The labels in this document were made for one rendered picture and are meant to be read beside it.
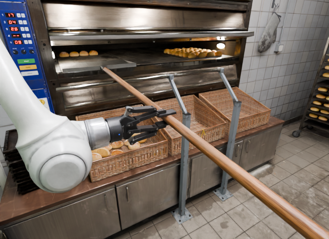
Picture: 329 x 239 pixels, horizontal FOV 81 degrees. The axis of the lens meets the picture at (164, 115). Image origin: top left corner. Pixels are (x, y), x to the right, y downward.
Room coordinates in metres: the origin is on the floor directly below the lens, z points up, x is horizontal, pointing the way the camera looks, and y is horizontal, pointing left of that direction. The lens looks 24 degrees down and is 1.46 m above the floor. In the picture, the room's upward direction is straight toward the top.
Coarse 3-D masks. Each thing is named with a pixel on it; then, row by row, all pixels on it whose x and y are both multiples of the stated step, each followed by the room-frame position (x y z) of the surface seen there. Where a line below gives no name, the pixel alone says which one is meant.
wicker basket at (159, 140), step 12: (120, 108) 1.51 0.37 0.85; (144, 120) 1.55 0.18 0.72; (144, 144) 1.36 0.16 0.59; (156, 144) 1.15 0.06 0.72; (108, 156) 1.20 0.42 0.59; (120, 156) 1.03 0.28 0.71; (132, 156) 1.06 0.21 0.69; (144, 156) 1.20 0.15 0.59; (156, 156) 1.15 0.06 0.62; (96, 168) 0.95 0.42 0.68; (108, 168) 0.99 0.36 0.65; (120, 168) 1.02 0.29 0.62; (132, 168) 1.06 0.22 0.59; (96, 180) 0.94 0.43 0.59
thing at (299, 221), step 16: (144, 96) 0.79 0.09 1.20; (176, 128) 0.53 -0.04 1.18; (208, 144) 0.42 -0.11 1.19; (224, 160) 0.36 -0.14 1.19; (240, 176) 0.32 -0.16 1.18; (256, 192) 0.28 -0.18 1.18; (272, 192) 0.27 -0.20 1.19; (272, 208) 0.25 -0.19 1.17; (288, 208) 0.23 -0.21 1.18; (304, 224) 0.21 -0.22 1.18
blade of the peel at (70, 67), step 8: (64, 64) 1.66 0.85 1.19; (72, 64) 1.67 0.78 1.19; (80, 64) 1.67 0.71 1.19; (88, 64) 1.68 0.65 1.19; (96, 64) 1.68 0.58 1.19; (104, 64) 1.68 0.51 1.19; (112, 64) 1.69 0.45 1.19; (120, 64) 1.56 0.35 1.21; (128, 64) 1.59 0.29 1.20; (64, 72) 1.37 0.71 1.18
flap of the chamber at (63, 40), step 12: (60, 36) 1.24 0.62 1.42; (72, 36) 1.28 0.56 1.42; (84, 36) 1.31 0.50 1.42; (96, 36) 1.34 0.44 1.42; (108, 36) 1.38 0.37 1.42; (120, 36) 1.42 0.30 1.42; (132, 36) 1.46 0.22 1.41; (144, 36) 1.51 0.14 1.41; (156, 36) 1.55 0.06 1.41; (168, 36) 1.60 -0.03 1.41; (180, 36) 1.65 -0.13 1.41; (192, 36) 1.71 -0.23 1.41; (204, 36) 1.77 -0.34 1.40; (216, 36) 1.84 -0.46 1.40; (228, 36) 1.91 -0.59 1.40; (240, 36) 2.01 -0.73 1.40
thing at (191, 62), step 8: (152, 64) 1.72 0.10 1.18; (160, 64) 1.73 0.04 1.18; (168, 64) 1.77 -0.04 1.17; (176, 64) 1.81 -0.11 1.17; (184, 64) 1.86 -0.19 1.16; (192, 64) 1.90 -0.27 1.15; (200, 64) 1.95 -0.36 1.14; (72, 72) 1.39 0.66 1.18; (80, 72) 1.41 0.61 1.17; (88, 72) 1.44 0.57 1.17; (96, 72) 1.47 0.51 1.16; (104, 72) 1.49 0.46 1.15; (120, 72) 1.56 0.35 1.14
